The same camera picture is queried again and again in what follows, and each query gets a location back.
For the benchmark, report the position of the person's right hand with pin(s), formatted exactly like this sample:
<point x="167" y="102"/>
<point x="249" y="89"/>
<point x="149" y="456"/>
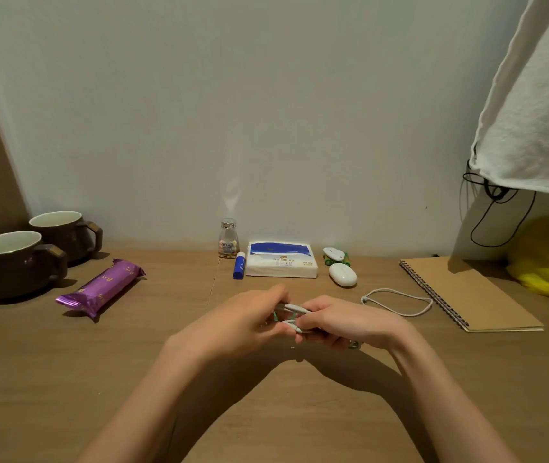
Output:
<point x="356" y="323"/>

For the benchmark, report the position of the purple snack wrapper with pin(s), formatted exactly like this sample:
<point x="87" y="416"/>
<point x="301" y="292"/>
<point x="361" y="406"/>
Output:
<point x="100" y="289"/>

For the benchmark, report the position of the small glass bottle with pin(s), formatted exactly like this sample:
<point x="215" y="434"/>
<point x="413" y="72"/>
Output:
<point x="228" y="243"/>

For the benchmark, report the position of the person's left hand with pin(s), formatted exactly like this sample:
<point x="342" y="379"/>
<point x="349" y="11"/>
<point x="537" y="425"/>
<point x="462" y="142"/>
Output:
<point x="231" y="327"/>

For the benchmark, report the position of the brown spiral notebook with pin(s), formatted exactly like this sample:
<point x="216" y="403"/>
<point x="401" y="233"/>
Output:
<point x="477" y="296"/>

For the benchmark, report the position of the small white green packet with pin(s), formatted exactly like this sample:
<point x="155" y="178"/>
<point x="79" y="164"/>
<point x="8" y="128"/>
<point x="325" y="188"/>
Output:
<point x="333" y="254"/>

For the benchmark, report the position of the white hanging cloth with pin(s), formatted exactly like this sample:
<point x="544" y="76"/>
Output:
<point x="535" y="115"/>

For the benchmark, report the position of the blue white tissue pack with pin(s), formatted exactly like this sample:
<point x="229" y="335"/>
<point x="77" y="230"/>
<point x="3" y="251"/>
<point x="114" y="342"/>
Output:
<point x="281" y="265"/>

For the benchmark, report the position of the blue lip balm stick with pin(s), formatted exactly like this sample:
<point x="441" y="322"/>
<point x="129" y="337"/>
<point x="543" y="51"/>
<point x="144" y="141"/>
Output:
<point x="239" y="267"/>

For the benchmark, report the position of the white oval earbud case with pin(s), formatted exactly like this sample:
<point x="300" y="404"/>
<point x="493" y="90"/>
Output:
<point x="343" y="275"/>

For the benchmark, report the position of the brown mug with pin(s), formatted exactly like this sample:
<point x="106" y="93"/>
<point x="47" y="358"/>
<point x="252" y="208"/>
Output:
<point x="67" y="238"/>
<point x="9" y="272"/>

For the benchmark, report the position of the person's left forearm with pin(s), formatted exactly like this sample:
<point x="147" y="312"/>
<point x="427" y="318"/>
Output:
<point x="139" y="414"/>

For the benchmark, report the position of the person's right forearm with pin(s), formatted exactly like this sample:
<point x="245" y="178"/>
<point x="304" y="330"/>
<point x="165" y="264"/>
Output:
<point x="448" y="405"/>

